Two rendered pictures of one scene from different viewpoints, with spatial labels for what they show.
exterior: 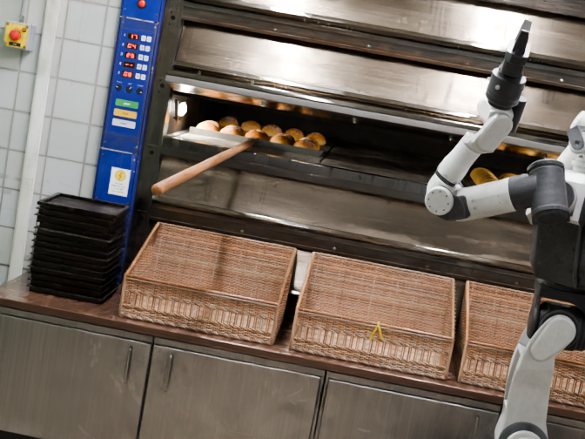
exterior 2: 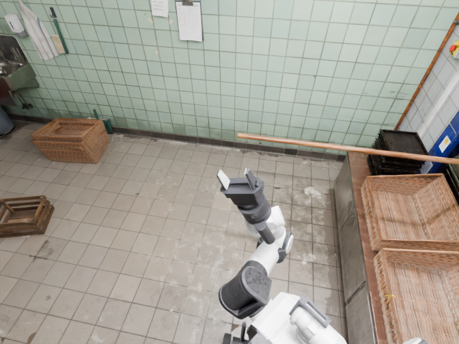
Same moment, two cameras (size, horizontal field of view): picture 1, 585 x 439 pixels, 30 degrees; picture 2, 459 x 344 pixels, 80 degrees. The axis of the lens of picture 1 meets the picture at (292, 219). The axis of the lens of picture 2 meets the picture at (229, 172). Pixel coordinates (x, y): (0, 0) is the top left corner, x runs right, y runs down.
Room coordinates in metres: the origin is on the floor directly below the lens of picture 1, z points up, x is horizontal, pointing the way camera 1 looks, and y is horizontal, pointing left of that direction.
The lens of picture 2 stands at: (2.82, -0.97, 2.26)
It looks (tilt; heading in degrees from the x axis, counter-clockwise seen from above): 47 degrees down; 97
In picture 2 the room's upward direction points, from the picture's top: straight up
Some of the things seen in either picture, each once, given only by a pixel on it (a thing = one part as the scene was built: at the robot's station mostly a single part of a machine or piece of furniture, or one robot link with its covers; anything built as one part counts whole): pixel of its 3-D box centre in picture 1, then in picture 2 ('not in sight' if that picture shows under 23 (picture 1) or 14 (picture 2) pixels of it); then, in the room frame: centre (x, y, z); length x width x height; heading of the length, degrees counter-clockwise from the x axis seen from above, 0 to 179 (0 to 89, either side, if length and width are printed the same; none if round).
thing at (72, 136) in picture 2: not in sight; (70, 132); (0.74, 1.23, 0.32); 0.56 x 0.49 x 0.28; 4
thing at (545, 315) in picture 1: (558, 325); not in sight; (3.00, -0.78, 0.96); 0.14 x 0.13 x 0.12; 175
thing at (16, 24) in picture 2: not in sight; (16, 26); (0.37, 1.65, 1.28); 0.09 x 0.09 x 0.20; 86
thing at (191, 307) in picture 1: (211, 280); (408, 211); (3.91, 0.25, 0.72); 0.56 x 0.49 x 0.28; 87
